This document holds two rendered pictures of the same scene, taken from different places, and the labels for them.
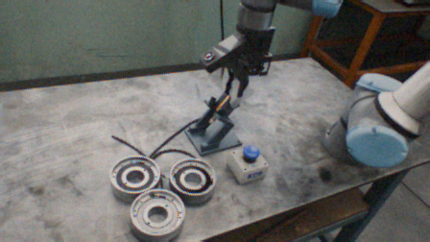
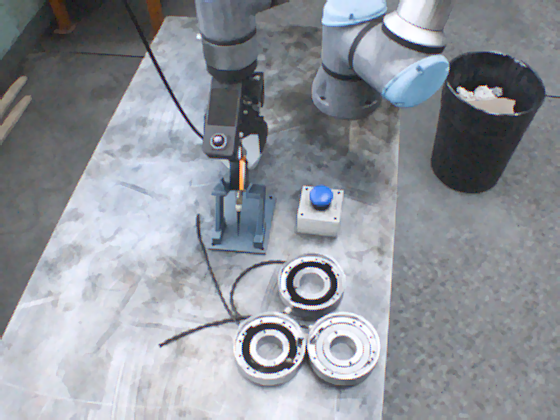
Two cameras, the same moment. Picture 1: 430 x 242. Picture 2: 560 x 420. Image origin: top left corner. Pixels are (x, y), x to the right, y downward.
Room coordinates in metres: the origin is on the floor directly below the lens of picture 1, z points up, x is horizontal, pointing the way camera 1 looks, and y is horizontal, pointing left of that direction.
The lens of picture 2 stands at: (0.21, 0.37, 1.58)
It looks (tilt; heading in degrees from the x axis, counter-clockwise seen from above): 53 degrees down; 314
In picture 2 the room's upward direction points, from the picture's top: 2 degrees counter-clockwise
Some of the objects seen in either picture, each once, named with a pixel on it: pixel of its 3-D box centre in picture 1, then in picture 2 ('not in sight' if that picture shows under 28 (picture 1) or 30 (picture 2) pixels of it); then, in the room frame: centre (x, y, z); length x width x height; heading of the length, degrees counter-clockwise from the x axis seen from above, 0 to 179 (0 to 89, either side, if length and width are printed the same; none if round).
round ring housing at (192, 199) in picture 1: (192, 181); (311, 285); (0.48, 0.02, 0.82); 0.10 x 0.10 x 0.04
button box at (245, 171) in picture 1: (250, 163); (320, 208); (0.57, -0.11, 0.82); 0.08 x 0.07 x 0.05; 123
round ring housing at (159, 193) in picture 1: (157, 216); (342, 350); (0.38, 0.07, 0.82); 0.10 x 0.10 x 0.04
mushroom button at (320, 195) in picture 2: (250, 157); (320, 201); (0.57, -0.10, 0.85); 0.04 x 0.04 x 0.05
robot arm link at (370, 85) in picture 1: (374, 103); (355, 30); (0.73, -0.39, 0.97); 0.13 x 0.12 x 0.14; 166
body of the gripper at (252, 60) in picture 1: (249, 49); (235, 87); (0.69, -0.05, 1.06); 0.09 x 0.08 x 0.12; 125
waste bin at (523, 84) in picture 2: not in sight; (479, 127); (0.67, -1.15, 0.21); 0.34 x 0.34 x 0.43
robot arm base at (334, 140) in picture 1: (355, 134); (348, 77); (0.74, -0.40, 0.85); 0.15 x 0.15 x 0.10
